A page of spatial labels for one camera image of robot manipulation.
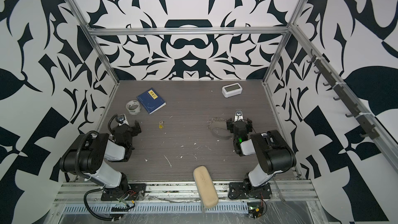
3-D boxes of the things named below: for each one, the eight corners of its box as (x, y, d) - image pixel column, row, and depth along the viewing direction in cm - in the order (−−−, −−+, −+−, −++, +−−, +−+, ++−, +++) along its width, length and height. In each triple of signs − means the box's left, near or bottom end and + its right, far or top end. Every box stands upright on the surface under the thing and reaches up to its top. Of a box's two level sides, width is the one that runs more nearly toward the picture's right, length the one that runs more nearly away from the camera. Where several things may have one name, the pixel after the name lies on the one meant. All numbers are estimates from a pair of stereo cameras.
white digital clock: (225, 98, 112) (226, 94, 108) (220, 90, 117) (221, 86, 113) (242, 93, 114) (244, 89, 111) (237, 85, 120) (238, 81, 116)
